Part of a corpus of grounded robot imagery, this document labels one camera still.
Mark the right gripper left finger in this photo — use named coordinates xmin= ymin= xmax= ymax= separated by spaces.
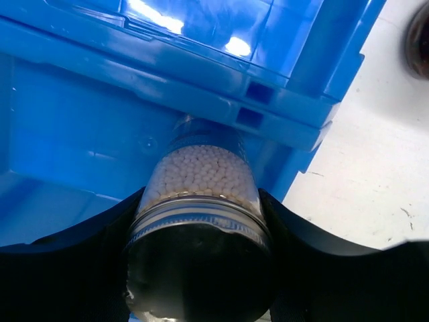
xmin=1 ymin=190 xmax=143 ymax=321

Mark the red-lid chili jar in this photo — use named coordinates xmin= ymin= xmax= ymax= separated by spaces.
xmin=404 ymin=1 xmax=428 ymax=81

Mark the silver-lid bead jar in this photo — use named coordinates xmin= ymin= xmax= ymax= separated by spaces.
xmin=125 ymin=116 xmax=275 ymax=321

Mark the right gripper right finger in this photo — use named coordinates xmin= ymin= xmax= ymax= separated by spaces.
xmin=259 ymin=190 xmax=428 ymax=321

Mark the blue near storage bin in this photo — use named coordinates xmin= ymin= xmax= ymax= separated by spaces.
xmin=1 ymin=52 xmax=338 ymax=246

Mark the blue storage bin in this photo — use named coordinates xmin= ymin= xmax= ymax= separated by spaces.
xmin=1 ymin=1 xmax=384 ymax=127
xmin=1 ymin=52 xmax=338 ymax=246

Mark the blue middle storage bin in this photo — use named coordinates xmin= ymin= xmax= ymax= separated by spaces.
xmin=1 ymin=1 xmax=384 ymax=127

